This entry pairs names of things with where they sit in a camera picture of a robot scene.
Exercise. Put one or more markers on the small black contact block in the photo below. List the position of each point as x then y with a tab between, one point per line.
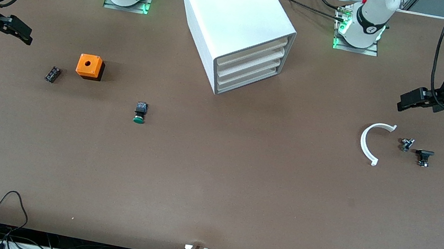
53	74

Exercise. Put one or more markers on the small black bracket component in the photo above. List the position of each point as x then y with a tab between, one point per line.
424	153

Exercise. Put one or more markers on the green push button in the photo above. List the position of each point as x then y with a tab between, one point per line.
140	113

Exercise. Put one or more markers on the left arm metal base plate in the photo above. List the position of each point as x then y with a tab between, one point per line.
367	52

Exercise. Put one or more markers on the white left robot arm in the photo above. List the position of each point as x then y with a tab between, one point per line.
371	14

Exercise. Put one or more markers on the white curved plastic arc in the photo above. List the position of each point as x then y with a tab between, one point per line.
362	142

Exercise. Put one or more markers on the orange box with hole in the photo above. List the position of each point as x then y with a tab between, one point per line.
88	65

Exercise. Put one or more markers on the small black silver component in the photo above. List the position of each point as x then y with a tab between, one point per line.
406	144

